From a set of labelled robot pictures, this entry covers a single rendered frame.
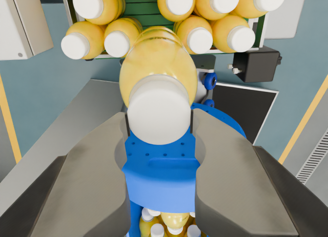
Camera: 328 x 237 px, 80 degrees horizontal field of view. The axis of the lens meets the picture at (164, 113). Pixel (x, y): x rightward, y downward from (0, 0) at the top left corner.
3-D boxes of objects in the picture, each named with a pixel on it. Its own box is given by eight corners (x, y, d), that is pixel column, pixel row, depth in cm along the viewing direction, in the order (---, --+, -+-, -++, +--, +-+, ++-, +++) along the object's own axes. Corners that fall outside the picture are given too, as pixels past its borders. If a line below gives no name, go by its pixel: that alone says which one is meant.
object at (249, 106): (171, 203, 221) (172, 215, 208) (205, 75, 149) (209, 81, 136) (215, 206, 226) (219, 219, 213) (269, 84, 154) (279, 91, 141)
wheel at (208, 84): (202, 91, 50) (210, 93, 49) (203, 74, 47) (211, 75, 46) (210, 85, 53) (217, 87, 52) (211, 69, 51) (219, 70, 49)
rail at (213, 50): (85, 55, 47) (81, 58, 44) (84, 52, 46) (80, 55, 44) (252, 48, 47) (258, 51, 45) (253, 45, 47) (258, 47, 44)
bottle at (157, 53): (180, 73, 31) (208, 152, 14) (135, 74, 30) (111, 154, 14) (183, 23, 27) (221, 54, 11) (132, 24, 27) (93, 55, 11)
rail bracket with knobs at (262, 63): (222, 70, 55) (235, 83, 46) (225, 43, 51) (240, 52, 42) (258, 69, 55) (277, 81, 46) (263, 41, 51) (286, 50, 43)
